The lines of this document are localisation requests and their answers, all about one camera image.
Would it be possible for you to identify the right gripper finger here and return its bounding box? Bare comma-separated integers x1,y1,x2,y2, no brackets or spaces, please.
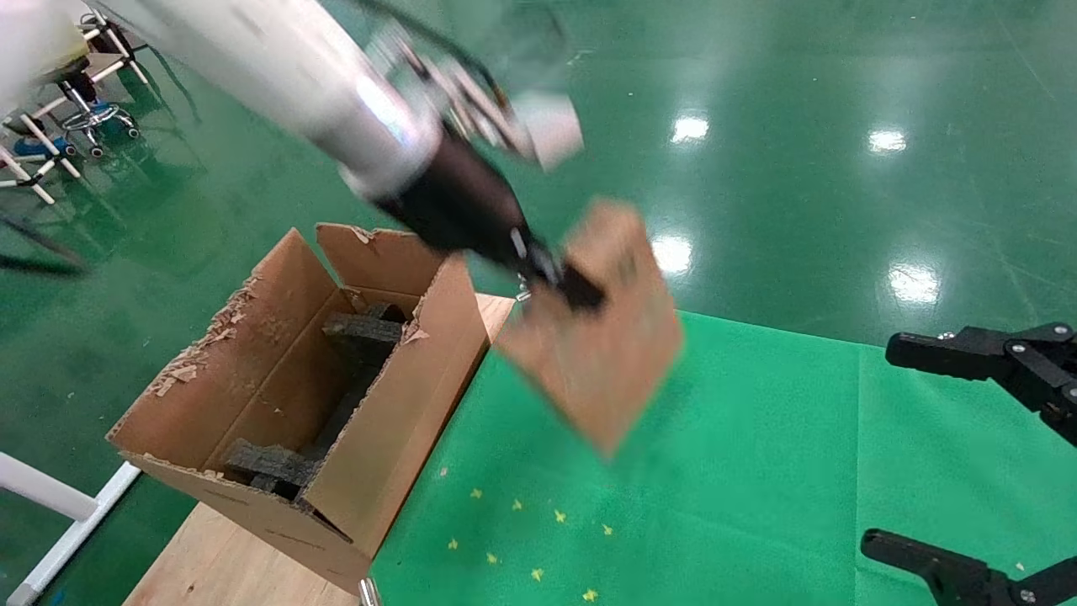
860,530,1077,606
885,322,1077,447

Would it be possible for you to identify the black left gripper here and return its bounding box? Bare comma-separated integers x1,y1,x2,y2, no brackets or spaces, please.
370,126,608,314

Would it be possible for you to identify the small taped cardboard box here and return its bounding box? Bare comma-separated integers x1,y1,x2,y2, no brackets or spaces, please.
492,199,684,460

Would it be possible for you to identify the large open cardboard carton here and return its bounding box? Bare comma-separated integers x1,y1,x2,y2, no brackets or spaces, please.
107,223,496,594

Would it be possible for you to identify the green table mat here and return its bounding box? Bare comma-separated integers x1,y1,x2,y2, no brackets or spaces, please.
370,310,1077,606

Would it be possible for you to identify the black wheeled stool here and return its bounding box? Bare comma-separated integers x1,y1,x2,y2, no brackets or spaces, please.
34,57,141,158

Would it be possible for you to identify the small white tube stand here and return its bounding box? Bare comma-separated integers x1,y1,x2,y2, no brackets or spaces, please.
0,101,82,205

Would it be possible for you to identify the person in yellow jacket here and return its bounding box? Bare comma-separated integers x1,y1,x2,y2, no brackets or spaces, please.
0,13,95,127

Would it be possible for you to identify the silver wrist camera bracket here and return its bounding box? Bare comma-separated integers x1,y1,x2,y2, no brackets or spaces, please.
395,42,586,173

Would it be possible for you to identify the white tube frame desk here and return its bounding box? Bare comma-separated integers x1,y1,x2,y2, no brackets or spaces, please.
80,8,154,87

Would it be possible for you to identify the black camera cable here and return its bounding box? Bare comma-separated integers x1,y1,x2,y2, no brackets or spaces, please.
0,215,89,279

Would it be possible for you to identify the white tube table frame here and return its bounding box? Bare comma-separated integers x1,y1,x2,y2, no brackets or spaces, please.
0,453,144,606

